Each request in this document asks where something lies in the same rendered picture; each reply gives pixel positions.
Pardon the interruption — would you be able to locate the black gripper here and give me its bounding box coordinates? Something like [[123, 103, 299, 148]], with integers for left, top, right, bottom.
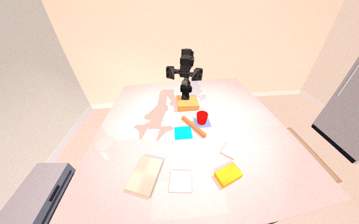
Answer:
[[166, 66, 203, 81]]

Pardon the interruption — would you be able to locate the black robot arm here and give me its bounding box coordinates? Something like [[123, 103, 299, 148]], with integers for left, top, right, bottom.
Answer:
[[180, 48, 194, 100]]

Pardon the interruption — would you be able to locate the light wooden bar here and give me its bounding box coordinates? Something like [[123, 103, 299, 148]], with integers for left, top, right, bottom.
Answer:
[[182, 116, 206, 138]]

